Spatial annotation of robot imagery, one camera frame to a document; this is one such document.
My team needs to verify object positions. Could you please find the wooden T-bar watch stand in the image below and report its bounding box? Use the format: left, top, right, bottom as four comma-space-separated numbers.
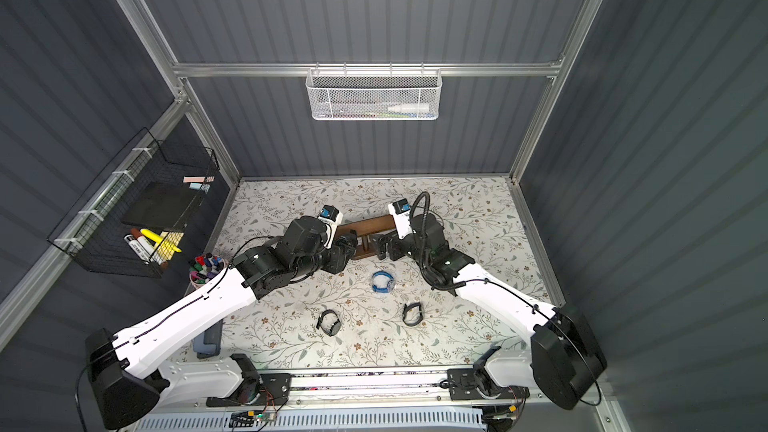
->
336, 215, 396, 260

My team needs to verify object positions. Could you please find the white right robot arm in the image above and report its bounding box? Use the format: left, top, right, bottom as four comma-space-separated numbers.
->
377, 192, 607, 410

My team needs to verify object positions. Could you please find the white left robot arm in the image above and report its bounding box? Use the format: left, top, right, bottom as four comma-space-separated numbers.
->
83, 210, 358, 430

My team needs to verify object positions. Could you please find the blue white wrist watch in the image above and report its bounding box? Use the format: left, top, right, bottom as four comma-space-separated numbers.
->
370, 270, 396, 294

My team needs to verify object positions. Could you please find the black slim band watch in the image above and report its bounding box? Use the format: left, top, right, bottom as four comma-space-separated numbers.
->
401, 302, 424, 327

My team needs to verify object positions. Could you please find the pink cup with markers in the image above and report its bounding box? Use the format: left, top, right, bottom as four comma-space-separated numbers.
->
188, 252, 228, 289

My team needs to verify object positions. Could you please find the white tube in basket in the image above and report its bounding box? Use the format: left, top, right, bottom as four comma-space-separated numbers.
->
388, 103, 431, 116

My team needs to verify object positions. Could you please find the yellow highlighter marker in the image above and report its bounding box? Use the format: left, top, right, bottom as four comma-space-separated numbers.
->
140, 228, 183, 254

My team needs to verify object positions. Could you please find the white marker in basket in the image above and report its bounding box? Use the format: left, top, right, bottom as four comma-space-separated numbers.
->
123, 234, 153, 263

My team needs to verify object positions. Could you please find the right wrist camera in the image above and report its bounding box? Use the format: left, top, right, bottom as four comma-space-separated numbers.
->
388, 198, 412, 239

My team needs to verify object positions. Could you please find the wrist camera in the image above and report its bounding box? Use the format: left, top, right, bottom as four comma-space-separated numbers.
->
317, 205, 343, 249
388, 198, 412, 239

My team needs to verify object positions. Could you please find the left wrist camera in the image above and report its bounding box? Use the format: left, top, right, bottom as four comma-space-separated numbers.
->
317, 205, 343, 249

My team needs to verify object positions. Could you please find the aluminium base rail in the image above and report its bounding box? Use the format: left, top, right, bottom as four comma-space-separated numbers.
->
143, 352, 599, 410

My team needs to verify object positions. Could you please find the white wire mesh basket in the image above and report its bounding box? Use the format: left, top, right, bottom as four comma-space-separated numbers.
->
305, 70, 443, 121

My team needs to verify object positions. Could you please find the black wire wall basket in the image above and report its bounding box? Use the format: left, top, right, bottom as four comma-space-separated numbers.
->
47, 129, 219, 278

